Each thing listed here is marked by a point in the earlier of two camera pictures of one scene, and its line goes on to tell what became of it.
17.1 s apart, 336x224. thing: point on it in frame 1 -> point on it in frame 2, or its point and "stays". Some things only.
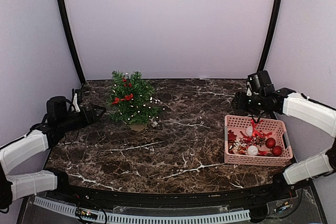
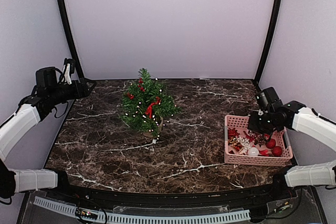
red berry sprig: [124, 80] -> [139, 86]
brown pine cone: [260, 140] stays
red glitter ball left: [270, 142] stays
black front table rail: [191, 201] stays
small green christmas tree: [132, 101] -> [146, 104]
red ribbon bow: [255, 132] -> [149, 109]
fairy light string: [131, 102] -> [155, 114]
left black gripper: [93, 118] -> [83, 87]
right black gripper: [239, 102] -> [252, 125]
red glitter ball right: [277, 150] stays
